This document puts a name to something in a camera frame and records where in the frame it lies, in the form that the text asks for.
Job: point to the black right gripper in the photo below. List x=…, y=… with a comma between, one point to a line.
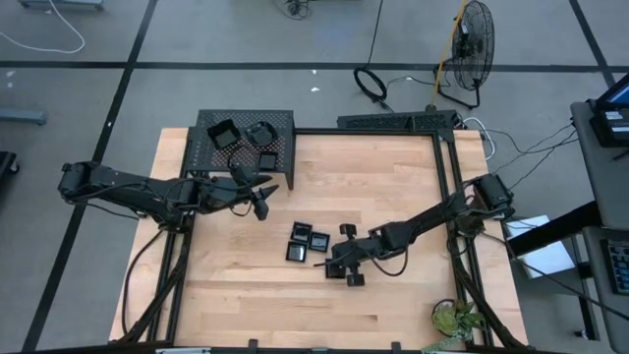
x=354, y=251

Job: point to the dark keypad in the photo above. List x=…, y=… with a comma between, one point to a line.
x=620, y=268

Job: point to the potted succulent plant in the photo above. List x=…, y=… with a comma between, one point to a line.
x=449, y=319

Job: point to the black round plastic plate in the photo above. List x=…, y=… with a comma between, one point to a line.
x=261, y=134

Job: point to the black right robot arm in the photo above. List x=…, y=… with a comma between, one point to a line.
x=427, y=218

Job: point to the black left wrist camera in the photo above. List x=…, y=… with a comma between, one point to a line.
x=242, y=173

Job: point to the black perforated metal panel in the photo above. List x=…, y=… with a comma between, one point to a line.
x=393, y=120

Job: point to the black perforated metal shelf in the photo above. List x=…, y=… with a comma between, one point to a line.
x=206, y=157

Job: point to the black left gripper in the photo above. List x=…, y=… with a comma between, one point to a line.
x=223, y=194

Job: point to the black laptop device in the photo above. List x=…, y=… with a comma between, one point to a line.
x=611, y=125

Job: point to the black floor fan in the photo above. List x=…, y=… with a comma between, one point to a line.
x=473, y=49

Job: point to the black diagonal beam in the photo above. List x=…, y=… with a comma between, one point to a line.
x=555, y=227

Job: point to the grey equipment cart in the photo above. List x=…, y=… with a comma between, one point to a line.
x=604, y=187

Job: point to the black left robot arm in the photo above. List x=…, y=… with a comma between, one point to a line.
x=137, y=189

